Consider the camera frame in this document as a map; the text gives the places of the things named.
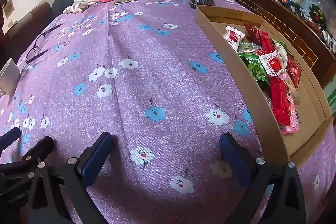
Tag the green white box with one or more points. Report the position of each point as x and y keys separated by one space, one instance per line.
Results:
x=331 y=96

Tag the brown chair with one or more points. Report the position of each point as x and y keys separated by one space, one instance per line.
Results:
x=29 y=22

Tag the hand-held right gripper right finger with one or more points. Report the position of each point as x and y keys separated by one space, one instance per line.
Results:
x=233 y=158

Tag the cardboard box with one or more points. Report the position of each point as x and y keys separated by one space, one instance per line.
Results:
x=262 y=108

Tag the wooden cabinet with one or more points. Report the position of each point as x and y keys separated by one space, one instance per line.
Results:
x=286 y=19

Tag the pink cartoon snack packet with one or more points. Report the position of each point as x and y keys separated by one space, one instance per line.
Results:
x=291 y=128

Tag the dark framed eyeglasses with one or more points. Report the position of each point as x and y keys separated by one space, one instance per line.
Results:
x=47 y=33

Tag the white crumpled cloth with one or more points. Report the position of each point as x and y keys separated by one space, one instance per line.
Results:
x=78 y=5

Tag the purple floral tablecloth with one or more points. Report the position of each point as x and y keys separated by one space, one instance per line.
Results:
x=157 y=77

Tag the small wall plaque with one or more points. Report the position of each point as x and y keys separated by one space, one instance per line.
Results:
x=8 y=8

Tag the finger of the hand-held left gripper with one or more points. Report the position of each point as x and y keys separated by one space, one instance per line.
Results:
x=10 y=137
x=42 y=146

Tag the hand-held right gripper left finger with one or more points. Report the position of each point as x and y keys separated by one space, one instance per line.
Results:
x=95 y=163

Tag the pile of snack packets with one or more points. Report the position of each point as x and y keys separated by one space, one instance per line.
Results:
x=262 y=56

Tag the pile of assorted clutter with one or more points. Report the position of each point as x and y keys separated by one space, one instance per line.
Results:
x=288 y=2

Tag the wall socket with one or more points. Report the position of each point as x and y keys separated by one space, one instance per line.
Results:
x=10 y=24

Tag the white mug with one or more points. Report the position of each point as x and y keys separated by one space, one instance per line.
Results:
x=9 y=77

